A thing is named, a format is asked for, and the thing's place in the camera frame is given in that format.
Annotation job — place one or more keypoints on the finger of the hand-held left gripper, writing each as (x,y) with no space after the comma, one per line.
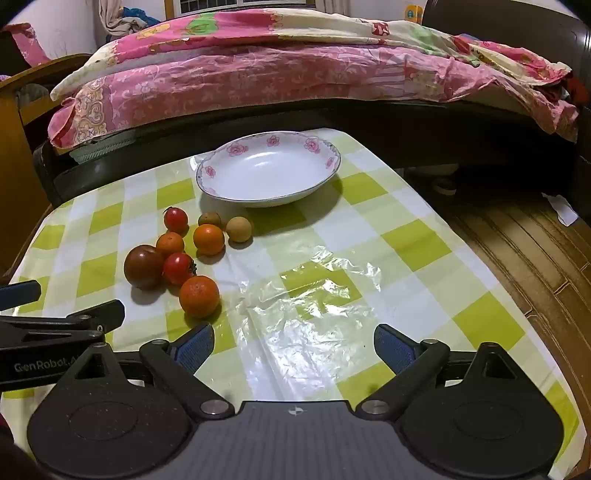
(92,316)
(18,293)

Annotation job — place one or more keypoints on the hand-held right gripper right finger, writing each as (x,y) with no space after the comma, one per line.
(392,346)

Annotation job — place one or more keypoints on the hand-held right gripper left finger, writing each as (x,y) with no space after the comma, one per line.
(196,344)

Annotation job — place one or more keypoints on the orange tomato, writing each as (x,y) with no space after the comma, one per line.
(208,239)
(170,243)
(199,297)

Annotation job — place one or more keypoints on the dark red tomato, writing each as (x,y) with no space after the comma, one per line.
(143,266)

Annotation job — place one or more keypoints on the red cherry tomato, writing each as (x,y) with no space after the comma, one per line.
(176,220)
(178,269)

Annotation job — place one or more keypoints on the orange tomato back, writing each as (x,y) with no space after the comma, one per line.
(170,243)

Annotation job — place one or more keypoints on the small brown longan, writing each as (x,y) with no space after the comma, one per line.
(209,218)

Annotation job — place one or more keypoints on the white floral plate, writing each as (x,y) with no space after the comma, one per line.
(268,170)

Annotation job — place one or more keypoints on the brown wooden furniture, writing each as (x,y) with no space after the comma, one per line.
(14,184)

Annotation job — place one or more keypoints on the green woven bed mat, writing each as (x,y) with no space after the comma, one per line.
(101,145)

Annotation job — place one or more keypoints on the white shoe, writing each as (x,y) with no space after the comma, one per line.
(444,183)

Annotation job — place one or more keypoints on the dark wooden bed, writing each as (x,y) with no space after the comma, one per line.
(369,131)

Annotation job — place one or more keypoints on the white paper sheet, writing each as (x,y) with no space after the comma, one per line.
(561,210)

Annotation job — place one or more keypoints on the pink floral quilt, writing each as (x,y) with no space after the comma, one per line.
(231,78)

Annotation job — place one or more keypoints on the light curtain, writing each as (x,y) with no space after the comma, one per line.
(113,18)

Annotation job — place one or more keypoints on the blue cloth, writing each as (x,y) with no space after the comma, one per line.
(138,14)

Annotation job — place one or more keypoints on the red cloth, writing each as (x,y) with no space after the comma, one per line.
(577,90)

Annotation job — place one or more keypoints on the yellow toy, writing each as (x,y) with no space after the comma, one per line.
(413,11)

